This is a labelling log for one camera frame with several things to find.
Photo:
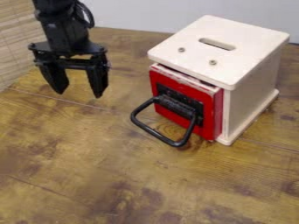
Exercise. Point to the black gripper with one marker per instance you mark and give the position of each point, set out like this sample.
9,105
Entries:
69,48

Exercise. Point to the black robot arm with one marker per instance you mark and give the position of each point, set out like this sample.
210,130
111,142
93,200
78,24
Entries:
53,5

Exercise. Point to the red drawer front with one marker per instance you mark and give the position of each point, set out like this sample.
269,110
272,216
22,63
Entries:
194,93

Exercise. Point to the white wooden drawer box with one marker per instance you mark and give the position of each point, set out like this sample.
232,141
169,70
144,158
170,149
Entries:
236,56

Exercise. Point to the black metal drawer handle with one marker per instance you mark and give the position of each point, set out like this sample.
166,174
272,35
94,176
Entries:
181,109

